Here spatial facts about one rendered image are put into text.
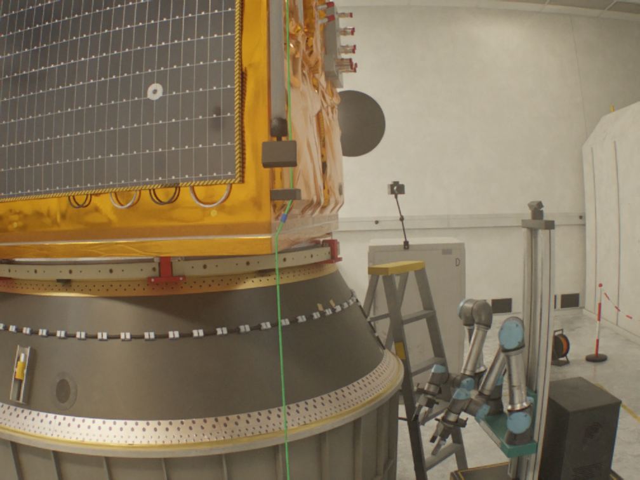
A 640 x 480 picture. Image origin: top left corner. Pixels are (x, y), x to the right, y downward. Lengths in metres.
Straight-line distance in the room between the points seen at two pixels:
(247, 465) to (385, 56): 8.77
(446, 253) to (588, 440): 3.28
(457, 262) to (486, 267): 4.14
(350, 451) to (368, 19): 8.76
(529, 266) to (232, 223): 1.85
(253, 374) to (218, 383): 0.12
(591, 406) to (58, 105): 2.71
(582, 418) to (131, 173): 2.38
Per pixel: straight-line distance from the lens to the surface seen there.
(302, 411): 2.07
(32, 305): 2.20
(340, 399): 2.19
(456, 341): 6.10
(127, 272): 2.01
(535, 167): 10.27
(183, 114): 1.75
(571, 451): 3.19
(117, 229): 1.86
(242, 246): 1.74
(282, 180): 1.76
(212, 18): 1.80
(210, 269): 2.05
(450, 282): 5.99
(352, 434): 2.28
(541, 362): 3.04
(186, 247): 1.78
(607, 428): 3.25
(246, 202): 1.72
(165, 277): 2.00
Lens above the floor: 1.86
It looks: 3 degrees down
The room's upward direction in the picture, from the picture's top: 2 degrees counter-clockwise
